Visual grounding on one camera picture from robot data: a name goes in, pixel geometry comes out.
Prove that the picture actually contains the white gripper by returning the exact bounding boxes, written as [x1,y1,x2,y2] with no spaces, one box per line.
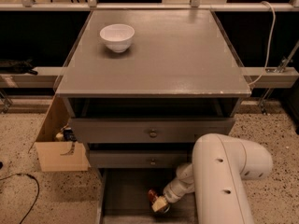
[151,178,194,212]

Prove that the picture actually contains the red coke can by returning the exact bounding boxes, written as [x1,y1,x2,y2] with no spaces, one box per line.
[148,189,170,213]

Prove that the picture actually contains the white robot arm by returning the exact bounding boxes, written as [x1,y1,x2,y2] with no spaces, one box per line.
[148,133,273,224]

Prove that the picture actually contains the grey open bottom drawer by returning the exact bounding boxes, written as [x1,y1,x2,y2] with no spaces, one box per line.
[95,169,198,224]

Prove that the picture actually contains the grey middle drawer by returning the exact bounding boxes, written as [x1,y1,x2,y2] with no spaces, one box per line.
[89,150,189,168]

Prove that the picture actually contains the grey top drawer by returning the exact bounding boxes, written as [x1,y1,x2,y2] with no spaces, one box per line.
[69,118,235,143]

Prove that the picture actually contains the grey drawer cabinet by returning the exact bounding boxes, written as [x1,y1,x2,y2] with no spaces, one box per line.
[55,8,252,224]

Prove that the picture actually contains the cardboard box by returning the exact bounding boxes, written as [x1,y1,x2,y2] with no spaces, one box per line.
[34,97,90,172]

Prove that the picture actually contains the items inside cardboard box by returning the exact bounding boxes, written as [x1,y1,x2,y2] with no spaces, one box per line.
[55,126,77,142]

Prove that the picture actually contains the white ceramic bowl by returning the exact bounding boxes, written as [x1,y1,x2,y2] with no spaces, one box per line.
[100,24,135,53]

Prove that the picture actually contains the black object on shelf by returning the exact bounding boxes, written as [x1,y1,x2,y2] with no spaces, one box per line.
[0,59,38,76]

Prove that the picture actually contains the black floor cable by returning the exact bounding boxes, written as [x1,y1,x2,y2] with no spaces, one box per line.
[0,173,41,224]

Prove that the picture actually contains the white hanging cable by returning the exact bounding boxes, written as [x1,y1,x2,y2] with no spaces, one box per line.
[248,1,277,87]

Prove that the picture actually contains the grey metal shelf rail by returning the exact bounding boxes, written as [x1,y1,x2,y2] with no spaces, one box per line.
[0,3,299,13]

